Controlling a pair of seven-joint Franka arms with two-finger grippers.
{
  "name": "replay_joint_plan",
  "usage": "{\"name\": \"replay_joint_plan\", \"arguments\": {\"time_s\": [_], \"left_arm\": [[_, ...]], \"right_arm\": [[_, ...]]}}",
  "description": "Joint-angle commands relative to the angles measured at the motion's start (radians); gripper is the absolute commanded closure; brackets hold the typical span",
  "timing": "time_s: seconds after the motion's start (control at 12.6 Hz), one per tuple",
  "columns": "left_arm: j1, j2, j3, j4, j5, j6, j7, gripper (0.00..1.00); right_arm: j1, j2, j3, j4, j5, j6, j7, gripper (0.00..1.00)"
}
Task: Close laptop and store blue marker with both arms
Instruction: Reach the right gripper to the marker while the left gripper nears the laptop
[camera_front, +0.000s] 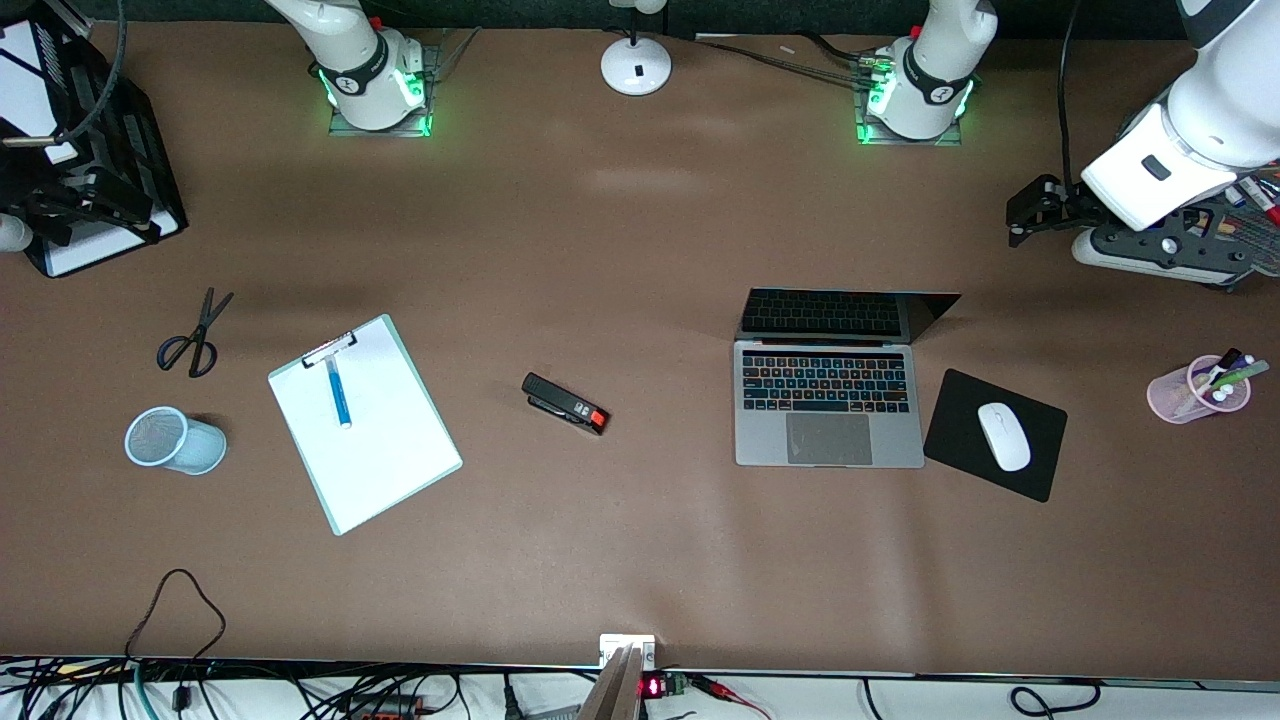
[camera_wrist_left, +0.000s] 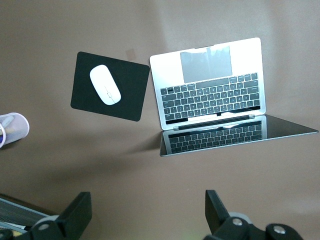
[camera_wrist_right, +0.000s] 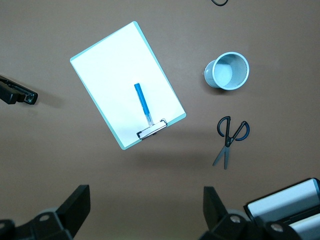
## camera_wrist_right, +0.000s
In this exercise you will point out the blue marker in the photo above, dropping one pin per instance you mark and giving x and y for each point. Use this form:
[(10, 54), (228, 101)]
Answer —
[(140, 97)]

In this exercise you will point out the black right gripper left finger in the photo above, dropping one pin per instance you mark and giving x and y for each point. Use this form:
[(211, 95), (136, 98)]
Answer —
[(70, 207)]

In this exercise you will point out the light blue mesh cup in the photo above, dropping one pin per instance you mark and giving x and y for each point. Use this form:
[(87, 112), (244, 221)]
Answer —
[(226, 75)]

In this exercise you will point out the black document tray stack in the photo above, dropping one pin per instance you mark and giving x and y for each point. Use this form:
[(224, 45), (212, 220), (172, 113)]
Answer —
[(280, 200)]

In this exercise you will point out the black stapler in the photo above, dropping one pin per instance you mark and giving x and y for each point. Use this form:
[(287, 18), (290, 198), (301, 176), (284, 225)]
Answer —
[(12, 93)]

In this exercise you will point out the teal clipboard with metal clip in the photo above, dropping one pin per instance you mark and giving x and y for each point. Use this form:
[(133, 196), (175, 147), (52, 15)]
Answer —
[(150, 131)]

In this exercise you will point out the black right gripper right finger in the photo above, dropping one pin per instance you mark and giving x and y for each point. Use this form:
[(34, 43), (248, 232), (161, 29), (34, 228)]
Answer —
[(215, 212)]

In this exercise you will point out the white paper sheet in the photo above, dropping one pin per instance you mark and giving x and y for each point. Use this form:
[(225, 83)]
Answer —
[(120, 75)]

